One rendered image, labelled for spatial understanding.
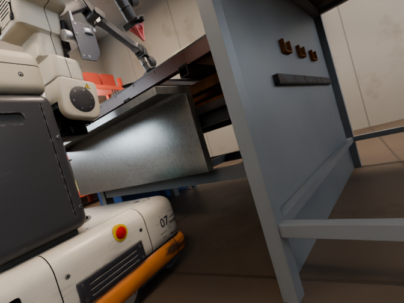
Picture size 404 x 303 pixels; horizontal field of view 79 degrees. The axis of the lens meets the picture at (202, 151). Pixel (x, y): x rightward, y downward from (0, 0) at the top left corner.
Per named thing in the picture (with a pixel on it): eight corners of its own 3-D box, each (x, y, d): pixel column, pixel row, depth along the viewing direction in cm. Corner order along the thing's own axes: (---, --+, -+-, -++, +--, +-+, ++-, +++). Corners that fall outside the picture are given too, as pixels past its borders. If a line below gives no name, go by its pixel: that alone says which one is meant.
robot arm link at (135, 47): (84, 21, 152) (94, 11, 146) (85, 14, 154) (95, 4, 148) (139, 61, 184) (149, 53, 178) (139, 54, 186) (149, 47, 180)
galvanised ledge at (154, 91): (71, 151, 191) (70, 147, 190) (191, 92, 107) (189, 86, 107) (43, 157, 175) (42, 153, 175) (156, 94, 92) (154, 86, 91)
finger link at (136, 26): (141, 43, 125) (130, 24, 122) (151, 36, 122) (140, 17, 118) (133, 47, 120) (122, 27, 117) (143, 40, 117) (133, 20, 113)
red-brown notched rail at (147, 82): (74, 134, 191) (72, 127, 190) (262, 24, 86) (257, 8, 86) (69, 135, 188) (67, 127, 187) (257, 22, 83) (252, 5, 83)
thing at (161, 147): (85, 193, 192) (71, 151, 191) (214, 169, 108) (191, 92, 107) (80, 195, 189) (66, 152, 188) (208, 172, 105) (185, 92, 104)
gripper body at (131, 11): (131, 27, 122) (122, 12, 119) (145, 17, 117) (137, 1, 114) (124, 30, 117) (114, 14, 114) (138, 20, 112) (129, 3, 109)
